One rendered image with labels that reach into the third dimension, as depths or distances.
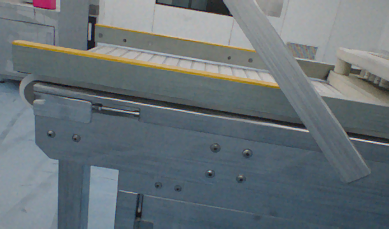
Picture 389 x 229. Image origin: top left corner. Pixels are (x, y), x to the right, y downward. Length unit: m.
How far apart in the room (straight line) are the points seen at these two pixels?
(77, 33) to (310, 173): 0.51
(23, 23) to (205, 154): 2.93
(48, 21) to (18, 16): 0.27
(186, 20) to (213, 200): 5.24
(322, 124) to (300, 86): 0.04
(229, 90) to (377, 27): 6.03
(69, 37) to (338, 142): 0.56
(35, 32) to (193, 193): 2.83
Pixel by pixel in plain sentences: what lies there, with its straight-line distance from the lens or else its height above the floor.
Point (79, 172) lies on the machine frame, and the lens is 0.80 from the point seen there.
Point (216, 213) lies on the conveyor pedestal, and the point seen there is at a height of 0.76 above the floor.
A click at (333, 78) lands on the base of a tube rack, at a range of 0.64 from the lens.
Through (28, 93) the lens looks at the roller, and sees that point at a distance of 0.43.
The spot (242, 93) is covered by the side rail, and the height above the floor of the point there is 0.97.
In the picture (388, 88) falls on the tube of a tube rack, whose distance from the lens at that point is 0.56.
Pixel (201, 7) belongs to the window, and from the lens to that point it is 5.62.
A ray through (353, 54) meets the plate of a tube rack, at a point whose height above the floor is 1.01.
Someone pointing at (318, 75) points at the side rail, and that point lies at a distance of 0.67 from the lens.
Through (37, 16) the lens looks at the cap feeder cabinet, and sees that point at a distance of 3.16.
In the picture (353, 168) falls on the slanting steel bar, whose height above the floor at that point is 0.95.
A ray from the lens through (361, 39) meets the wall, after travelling 6.27.
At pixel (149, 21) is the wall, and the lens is 5.71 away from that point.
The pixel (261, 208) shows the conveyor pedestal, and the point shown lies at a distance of 0.49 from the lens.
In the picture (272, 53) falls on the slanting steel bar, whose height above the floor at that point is 1.02.
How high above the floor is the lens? 1.06
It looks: 20 degrees down
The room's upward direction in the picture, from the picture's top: 9 degrees clockwise
